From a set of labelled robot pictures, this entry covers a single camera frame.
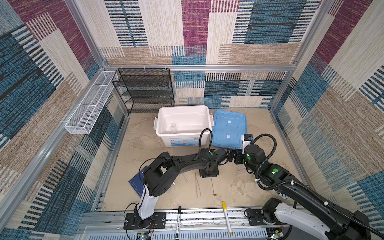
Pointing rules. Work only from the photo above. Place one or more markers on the black marker pen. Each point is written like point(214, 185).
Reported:
point(178, 226)

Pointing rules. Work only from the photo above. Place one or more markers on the metal tweezers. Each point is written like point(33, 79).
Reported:
point(198, 190)

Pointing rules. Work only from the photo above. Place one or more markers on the blue notebook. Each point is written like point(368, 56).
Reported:
point(136, 182)

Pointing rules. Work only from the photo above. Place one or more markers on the colourful treehouse paperback book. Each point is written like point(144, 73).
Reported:
point(283, 196)

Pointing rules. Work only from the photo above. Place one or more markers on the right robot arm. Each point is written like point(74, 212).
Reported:
point(324, 219)

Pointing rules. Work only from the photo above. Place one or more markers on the blue plastic lid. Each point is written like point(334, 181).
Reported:
point(228, 129)

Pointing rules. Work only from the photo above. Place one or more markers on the white ceramic dish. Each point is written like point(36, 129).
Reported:
point(182, 131)

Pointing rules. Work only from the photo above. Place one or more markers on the white plastic bin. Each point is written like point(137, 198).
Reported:
point(192, 118)

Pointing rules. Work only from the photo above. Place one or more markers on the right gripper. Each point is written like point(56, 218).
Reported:
point(237, 156)

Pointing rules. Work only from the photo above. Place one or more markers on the yellow-capped white marker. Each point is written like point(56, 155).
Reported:
point(227, 218)

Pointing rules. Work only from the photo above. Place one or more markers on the white wire basket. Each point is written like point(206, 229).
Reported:
point(87, 112)

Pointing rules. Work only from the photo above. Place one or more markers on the black mesh shelf rack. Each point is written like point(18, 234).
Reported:
point(144, 90)

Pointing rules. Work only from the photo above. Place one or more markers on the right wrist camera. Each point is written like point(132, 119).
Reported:
point(246, 140)

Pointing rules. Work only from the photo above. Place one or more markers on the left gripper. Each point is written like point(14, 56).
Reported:
point(216, 173)

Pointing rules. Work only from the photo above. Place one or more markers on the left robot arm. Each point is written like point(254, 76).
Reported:
point(163, 171)

